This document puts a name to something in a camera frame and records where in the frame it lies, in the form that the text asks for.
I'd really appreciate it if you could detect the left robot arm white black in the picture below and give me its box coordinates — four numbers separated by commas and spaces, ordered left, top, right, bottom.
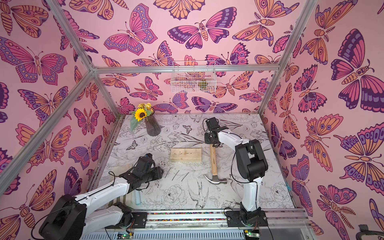
39, 154, 164, 240

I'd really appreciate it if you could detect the wooden handle claw hammer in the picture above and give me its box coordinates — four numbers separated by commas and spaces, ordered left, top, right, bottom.
205, 145, 227, 185

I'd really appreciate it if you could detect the light blue garden trowel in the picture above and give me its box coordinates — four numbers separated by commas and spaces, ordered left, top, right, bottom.
135, 190, 142, 206

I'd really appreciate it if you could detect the dark glass vase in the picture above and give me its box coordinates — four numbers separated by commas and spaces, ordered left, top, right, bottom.
145, 114, 161, 137

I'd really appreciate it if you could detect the artificial sunflower bouquet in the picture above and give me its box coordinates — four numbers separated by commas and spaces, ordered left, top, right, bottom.
130, 103, 154, 132

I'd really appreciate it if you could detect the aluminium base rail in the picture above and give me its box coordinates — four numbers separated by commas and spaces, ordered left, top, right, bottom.
79, 208, 317, 240

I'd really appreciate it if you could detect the white wire basket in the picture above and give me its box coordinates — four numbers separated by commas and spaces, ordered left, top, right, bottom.
169, 60, 217, 94

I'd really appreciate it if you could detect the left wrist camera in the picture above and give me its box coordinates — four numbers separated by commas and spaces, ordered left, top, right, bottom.
145, 153, 153, 159

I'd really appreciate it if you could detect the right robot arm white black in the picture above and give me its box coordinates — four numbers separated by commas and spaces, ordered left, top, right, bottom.
204, 118, 269, 227

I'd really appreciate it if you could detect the wooden block with nails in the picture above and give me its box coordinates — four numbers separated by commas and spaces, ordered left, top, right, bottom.
170, 148, 202, 163

